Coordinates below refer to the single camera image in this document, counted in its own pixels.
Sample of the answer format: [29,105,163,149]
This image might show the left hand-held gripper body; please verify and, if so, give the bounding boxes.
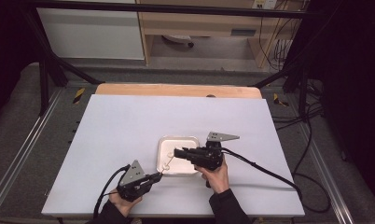
[116,159,156,203]

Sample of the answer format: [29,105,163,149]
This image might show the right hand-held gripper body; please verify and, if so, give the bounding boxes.
[187,131,241,172]

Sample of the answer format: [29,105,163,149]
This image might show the white rectangular tray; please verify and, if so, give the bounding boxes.
[156,135,201,177]

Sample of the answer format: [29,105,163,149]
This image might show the thin wooden skewer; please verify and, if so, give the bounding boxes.
[159,154,176,174]

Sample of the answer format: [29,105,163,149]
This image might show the person's right hand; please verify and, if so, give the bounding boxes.
[194,156,231,195]

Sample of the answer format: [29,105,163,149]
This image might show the person's left hand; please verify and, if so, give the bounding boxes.
[108,188,144,217]

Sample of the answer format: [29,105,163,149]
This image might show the light wooden table board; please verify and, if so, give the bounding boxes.
[94,82,263,100]

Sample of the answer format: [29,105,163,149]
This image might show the yellow black floor tape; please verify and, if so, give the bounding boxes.
[72,87,87,105]
[272,92,290,107]

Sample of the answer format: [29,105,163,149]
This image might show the office chair base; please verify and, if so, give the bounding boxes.
[161,34,196,49]

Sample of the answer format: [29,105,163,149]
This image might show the black metal stand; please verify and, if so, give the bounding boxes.
[20,8,106,118]
[253,18,312,118]

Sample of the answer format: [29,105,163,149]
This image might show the light wooden desk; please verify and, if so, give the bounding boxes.
[134,0,302,69]

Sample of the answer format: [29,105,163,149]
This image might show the white cabinet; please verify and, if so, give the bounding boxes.
[35,7,146,61]

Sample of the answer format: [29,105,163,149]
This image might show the dark curtain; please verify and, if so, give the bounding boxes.
[0,0,40,125]
[300,0,375,206]

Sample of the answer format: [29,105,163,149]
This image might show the left hand-held gripper black cable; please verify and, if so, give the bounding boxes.
[92,163,132,219]

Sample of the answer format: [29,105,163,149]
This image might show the hand-held gripper black cable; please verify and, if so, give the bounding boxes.
[92,163,132,219]
[221,147,332,215]

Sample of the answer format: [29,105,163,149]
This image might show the right hand-held gripper black cable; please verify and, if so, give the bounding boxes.
[221,147,332,215]

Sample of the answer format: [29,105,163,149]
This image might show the black floor cables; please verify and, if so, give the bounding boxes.
[271,77,326,133]

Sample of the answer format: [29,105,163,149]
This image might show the aluminium floor rail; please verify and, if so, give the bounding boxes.
[0,88,64,213]
[299,121,355,224]

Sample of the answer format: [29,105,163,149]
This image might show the hanging black cables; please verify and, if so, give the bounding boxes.
[257,0,301,72]

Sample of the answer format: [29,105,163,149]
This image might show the black metal frame crossbar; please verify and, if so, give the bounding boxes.
[26,0,321,21]

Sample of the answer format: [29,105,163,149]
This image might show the wall power socket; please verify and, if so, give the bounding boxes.
[251,0,279,10]

